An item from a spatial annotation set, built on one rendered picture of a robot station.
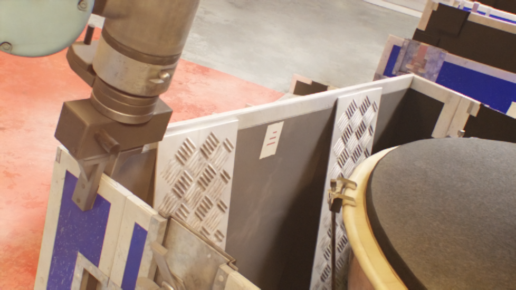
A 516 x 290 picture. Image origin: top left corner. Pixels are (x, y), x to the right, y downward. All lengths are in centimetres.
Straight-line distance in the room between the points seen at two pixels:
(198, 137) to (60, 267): 29
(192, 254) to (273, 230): 68
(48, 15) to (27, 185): 216
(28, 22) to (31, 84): 303
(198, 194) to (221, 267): 39
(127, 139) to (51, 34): 28
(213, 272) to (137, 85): 23
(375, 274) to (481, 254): 16
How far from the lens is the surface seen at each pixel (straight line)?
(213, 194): 115
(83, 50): 82
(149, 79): 74
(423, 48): 200
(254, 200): 132
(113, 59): 74
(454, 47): 292
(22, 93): 346
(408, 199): 97
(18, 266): 228
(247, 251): 141
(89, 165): 81
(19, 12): 55
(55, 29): 55
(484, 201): 106
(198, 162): 109
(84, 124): 76
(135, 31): 71
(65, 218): 93
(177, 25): 72
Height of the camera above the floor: 138
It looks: 24 degrees down
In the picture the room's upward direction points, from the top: 15 degrees clockwise
